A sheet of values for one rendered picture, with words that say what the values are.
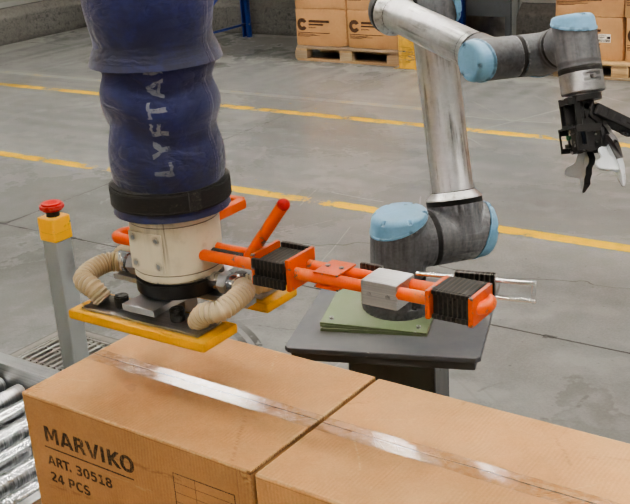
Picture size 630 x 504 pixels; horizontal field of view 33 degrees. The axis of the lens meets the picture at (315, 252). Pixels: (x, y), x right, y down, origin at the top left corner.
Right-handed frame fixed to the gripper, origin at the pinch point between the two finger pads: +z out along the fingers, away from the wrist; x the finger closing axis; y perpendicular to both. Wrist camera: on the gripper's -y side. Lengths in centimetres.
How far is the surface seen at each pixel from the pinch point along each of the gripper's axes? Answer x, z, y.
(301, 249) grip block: 9, 3, 70
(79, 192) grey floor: -497, -50, 57
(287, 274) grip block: 15, 7, 75
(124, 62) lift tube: 12, -33, 97
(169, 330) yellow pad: 0, 14, 94
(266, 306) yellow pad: -3, 13, 75
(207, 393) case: -15, 29, 86
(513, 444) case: 25, 42, 42
